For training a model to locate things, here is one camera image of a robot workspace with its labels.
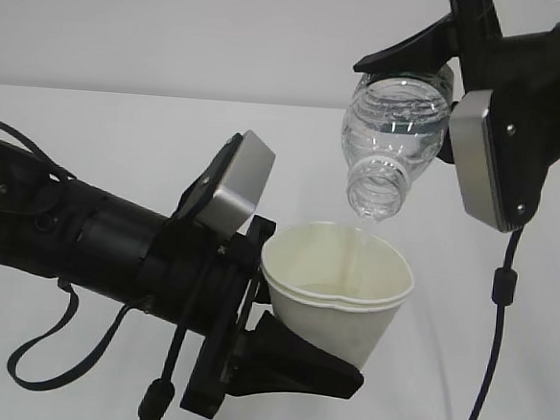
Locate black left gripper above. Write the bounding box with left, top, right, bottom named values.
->
left=138, top=214, right=364, bottom=406

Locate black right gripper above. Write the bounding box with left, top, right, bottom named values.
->
left=346, top=0, right=560, bottom=173

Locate clear water bottle green label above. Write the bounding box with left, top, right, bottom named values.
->
left=341, top=65, right=455, bottom=222

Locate white paper cup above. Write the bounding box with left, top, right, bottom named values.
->
left=261, top=222, right=415, bottom=369

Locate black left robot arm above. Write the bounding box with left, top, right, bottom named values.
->
left=0, top=140, right=363, bottom=418

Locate black left camera cable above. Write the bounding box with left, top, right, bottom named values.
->
left=129, top=305, right=193, bottom=420

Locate black camera cable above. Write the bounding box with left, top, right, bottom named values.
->
left=456, top=0, right=560, bottom=420
left=129, top=305, right=193, bottom=420

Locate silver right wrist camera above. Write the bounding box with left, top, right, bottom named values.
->
left=448, top=89, right=548, bottom=233

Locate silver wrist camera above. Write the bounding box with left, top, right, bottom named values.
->
left=174, top=130, right=275, bottom=238
left=448, top=89, right=548, bottom=233

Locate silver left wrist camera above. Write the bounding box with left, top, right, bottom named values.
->
left=174, top=130, right=275, bottom=238

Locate black left arm strap cable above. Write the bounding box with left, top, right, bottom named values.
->
left=0, top=117, right=143, bottom=396

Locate black right camera cable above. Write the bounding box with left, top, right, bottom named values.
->
left=456, top=0, right=560, bottom=420

